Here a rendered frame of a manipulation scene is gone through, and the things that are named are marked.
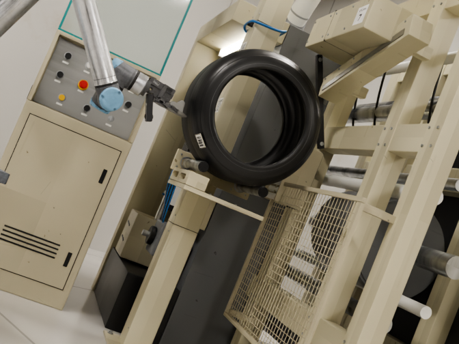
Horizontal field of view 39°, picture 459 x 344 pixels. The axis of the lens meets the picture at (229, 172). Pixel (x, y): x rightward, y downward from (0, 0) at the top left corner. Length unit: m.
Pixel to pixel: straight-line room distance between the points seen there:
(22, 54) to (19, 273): 2.29
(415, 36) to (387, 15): 0.16
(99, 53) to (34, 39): 2.77
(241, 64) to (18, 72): 2.82
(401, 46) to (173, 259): 1.38
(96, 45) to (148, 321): 1.31
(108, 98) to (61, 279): 1.17
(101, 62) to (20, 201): 1.04
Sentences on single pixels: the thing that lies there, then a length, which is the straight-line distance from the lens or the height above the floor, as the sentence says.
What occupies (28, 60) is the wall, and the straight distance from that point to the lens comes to 5.27.
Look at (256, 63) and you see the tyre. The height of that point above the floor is 1.37.
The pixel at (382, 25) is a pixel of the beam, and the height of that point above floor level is 1.68.
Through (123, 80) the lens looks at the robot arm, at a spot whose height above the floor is 1.09.
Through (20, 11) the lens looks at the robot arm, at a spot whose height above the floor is 1.17.
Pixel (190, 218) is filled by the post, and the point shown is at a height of 0.67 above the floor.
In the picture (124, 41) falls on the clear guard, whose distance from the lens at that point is 3.38.
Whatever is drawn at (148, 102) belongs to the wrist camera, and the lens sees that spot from 2.70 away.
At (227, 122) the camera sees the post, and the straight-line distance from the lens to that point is 3.08.
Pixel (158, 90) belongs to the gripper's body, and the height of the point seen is 1.12.
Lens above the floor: 0.77
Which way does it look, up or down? 3 degrees up
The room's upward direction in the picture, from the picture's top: 22 degrees clockwise
